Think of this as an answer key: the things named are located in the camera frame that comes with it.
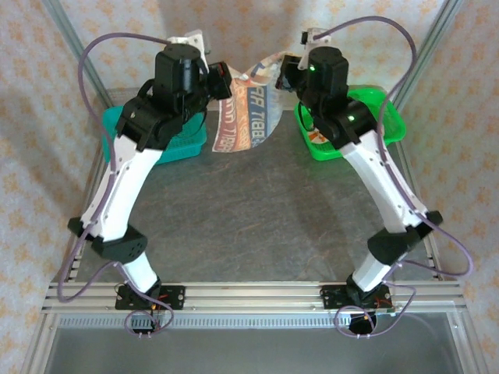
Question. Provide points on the orange towel white rabbit print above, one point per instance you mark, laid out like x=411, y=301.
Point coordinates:
x=319, y=138

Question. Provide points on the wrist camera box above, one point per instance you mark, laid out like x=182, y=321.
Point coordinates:
x=191, y=39
x=312, y=37

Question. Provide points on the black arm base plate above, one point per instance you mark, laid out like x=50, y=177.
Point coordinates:
x=331, y=298
x=175, y=298

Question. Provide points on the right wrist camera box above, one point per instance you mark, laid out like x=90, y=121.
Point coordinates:
x=312, y=37

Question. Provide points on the long aluminium mounting rail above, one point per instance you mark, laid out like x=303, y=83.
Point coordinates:
x=253, y=296

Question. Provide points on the small green circuit board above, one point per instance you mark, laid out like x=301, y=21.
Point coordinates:
x=386, y=310

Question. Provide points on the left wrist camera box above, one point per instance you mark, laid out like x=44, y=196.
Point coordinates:
x=191, y=39

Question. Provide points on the aluminium frame post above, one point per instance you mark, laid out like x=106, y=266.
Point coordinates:
x=429, y=39
x=66, y=27

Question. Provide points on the aluminium table edge rail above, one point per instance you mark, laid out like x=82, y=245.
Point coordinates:
x=290, y=106

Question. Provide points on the green plastic basket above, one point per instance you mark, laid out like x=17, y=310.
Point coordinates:
x=390, y=117

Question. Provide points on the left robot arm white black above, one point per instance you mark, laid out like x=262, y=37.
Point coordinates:
x=121, y=187

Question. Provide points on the beige towel with lettering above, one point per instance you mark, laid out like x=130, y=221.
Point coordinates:
x=249, y=117

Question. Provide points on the teal plastic basket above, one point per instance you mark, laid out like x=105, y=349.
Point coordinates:
x=187, y=144

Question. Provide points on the grey metal lower panel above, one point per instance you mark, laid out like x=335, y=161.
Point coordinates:
x=253, y=350

